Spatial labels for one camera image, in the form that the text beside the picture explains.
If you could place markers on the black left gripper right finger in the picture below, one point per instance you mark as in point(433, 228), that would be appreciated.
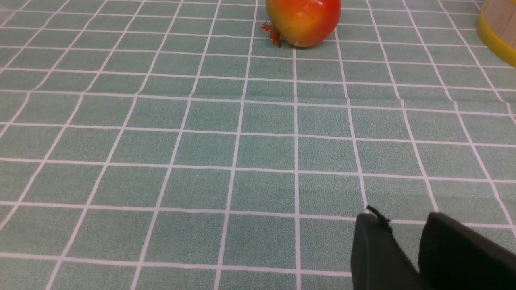
point(454, 257)

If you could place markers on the green checkered tablecloth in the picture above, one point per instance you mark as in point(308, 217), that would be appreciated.
point(168, 145)

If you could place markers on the red pomegranate toy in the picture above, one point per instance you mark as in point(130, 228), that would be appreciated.
point(301, 23)

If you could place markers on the bamboo steamer tray yellow rim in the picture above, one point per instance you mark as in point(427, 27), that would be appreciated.
point(496, 27)

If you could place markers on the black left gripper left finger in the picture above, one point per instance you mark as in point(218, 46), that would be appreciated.
point(377, 261)

